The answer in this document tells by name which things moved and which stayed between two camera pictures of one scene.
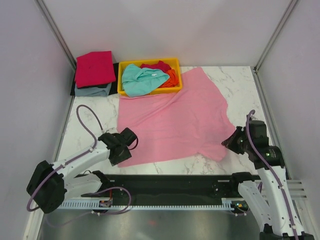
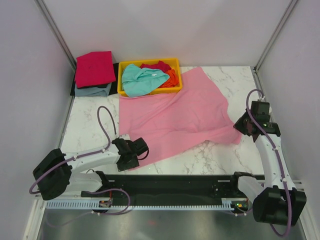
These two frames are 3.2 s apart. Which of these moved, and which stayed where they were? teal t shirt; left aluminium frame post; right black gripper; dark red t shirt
Moved: right black gripper
Stayed: dark red t shirt; left aluminium frame post; teal t shirt
